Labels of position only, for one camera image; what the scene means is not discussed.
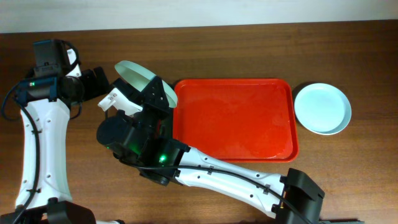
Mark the green plate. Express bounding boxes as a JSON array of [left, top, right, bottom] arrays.
[[114, 60, 178, 108]]

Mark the light blue plate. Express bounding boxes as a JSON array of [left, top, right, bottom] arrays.
[[294, 83, 352, 136]]

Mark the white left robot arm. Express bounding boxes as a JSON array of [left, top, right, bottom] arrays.
[[1, 67, 109, 223]]

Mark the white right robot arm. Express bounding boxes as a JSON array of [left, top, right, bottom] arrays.
[[96, 77, 325, 223]]

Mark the red plastic tray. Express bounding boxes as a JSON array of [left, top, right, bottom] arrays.
[[173, 78, 299, 163]]

